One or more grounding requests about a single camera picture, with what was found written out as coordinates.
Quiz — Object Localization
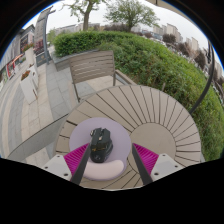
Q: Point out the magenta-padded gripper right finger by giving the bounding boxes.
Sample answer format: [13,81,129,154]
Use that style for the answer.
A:
[131,142,184,186]

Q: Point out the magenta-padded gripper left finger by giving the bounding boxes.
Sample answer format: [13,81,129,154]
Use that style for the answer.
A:
[41,143,92,186]

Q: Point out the black computer mouse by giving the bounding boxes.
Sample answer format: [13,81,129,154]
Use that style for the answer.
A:
[89,127,114,164]

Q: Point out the lilac mouse pad with wrist rest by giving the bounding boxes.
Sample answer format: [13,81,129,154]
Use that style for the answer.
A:
[68,116,132,182]

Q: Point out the white planter box with flowers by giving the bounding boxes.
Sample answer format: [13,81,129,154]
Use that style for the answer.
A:
[19,69,38,105]
[21,42,37,68]

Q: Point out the brown slatted chair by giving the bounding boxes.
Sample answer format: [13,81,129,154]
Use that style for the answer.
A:
[68,49,138,104]

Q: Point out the green hedge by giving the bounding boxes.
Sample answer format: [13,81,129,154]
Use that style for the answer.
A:
[53,30,224,161]

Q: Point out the dark curved pole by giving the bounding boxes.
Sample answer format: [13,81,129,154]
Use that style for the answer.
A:
[189,39,216,115]

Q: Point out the grey storefront building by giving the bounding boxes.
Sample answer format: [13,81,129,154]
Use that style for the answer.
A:
[0,23,36,84]

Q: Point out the distant apartment buildings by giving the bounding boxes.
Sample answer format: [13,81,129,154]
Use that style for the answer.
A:
[54,22,224,74]

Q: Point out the tall grey sign pillar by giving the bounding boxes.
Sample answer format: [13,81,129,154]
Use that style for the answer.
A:
[33,6,56,66]

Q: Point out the sparse-leaved tree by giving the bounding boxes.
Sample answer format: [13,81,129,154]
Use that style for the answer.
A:
[61,0,111,33]

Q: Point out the leafy green tree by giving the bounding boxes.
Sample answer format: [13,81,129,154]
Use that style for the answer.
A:
[103,0,160,33]

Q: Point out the beige parasol canopy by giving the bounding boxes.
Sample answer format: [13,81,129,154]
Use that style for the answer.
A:
[145,0,174,8]

